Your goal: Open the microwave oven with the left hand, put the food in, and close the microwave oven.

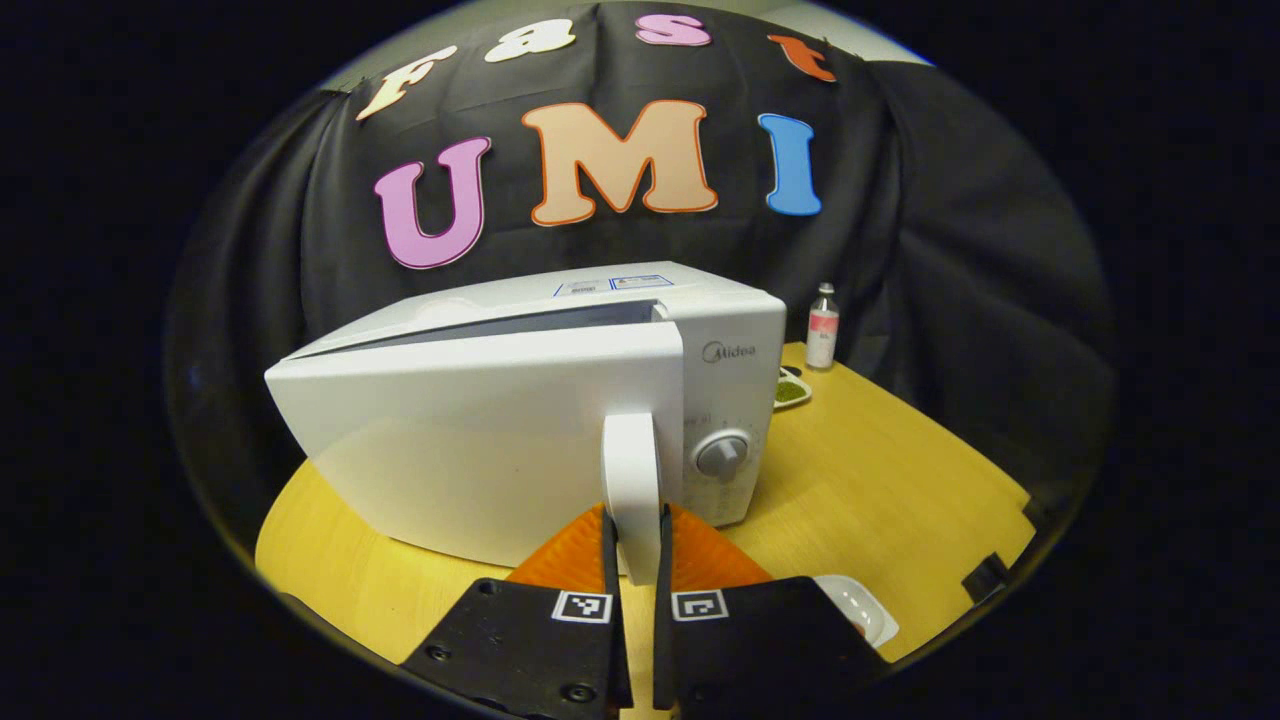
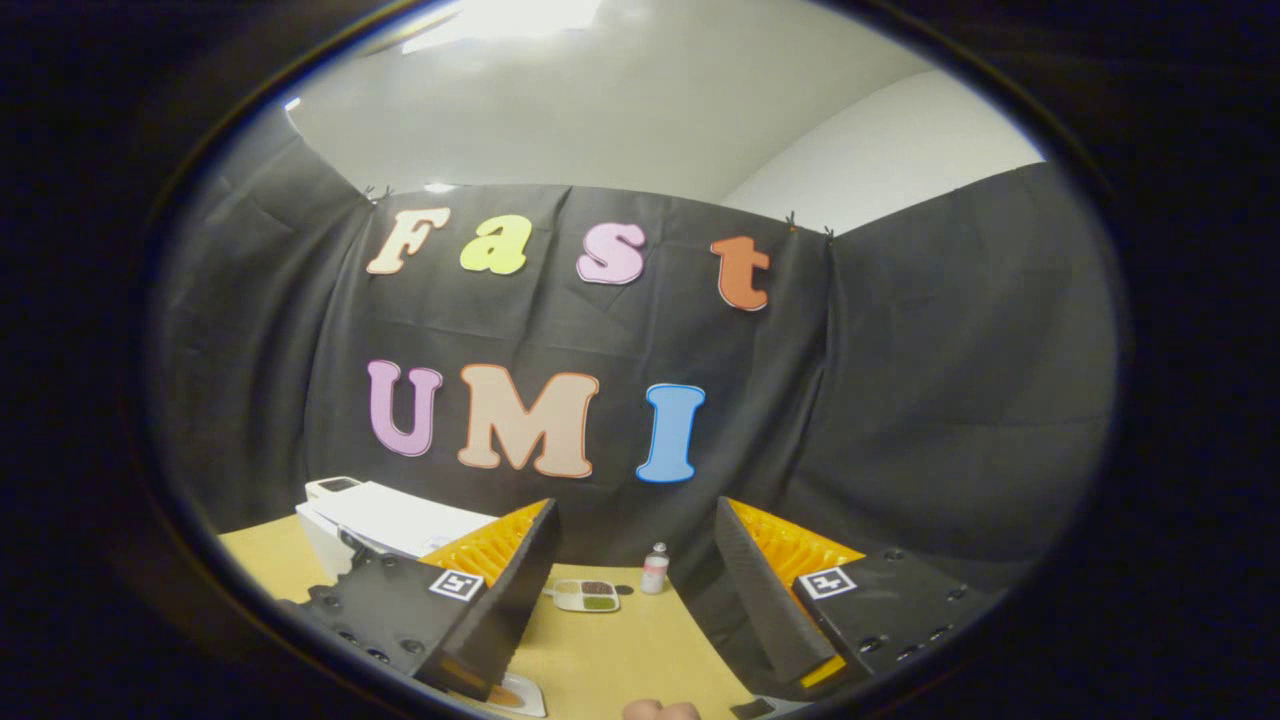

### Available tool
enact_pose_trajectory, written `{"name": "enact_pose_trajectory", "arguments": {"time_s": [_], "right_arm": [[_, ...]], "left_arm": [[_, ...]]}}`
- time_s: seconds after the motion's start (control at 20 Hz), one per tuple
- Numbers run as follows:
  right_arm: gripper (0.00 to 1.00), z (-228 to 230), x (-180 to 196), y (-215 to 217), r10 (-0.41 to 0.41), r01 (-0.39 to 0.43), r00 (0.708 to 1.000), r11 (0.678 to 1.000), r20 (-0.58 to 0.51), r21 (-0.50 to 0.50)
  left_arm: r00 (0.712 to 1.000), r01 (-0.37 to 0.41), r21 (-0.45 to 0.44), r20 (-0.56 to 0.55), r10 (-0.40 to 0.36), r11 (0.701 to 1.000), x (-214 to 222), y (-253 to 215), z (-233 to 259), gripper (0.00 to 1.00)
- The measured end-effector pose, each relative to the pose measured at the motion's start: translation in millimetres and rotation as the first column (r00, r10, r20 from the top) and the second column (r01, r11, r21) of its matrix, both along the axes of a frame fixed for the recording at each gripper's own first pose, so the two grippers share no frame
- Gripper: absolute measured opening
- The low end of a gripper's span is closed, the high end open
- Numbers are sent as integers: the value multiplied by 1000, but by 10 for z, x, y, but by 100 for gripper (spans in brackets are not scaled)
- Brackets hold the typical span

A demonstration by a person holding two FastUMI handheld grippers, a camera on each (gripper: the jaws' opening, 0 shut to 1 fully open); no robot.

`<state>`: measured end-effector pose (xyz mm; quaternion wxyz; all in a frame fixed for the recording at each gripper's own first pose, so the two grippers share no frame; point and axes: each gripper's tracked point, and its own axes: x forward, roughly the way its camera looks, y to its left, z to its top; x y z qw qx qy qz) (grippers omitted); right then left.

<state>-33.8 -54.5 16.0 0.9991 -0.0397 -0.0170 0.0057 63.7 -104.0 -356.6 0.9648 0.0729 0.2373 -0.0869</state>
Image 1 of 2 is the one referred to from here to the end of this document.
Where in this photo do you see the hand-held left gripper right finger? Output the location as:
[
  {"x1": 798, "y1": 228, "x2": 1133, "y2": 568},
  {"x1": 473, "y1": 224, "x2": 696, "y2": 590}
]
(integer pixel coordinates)
[{"x1": 652, "y1": 503, "x2": 891, "y2": 713}]

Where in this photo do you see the small bottle with pink label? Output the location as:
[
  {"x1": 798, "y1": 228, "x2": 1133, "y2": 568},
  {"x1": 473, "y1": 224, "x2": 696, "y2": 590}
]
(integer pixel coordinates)
[{"x1": 805, "y1": 283, "x2": 841, "y2": 371}]

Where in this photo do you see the white microwave oven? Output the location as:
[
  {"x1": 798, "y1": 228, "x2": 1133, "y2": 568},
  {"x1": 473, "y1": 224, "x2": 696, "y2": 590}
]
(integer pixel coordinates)
[{"x1": 264, "y1": 262, "x2": 788, "y2": 586}]

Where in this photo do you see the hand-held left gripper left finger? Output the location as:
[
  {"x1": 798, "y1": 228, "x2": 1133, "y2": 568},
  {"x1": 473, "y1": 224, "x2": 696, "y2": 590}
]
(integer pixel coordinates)
[{"x1": 400, "y1": 503, "x2": 633, "y2": 720}]

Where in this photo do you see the black table edge clamp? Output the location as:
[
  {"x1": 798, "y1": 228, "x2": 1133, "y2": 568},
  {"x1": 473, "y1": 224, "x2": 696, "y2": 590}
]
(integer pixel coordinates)
[{"x1": 962, "y1": 552, "x2": 1011, "y2": 603}]

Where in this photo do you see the white rectangular plate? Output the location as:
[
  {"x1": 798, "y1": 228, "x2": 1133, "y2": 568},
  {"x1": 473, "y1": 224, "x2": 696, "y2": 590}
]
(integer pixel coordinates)
[{"x1": 812, "y1": 574, "x2": 899, "y2": 649}]

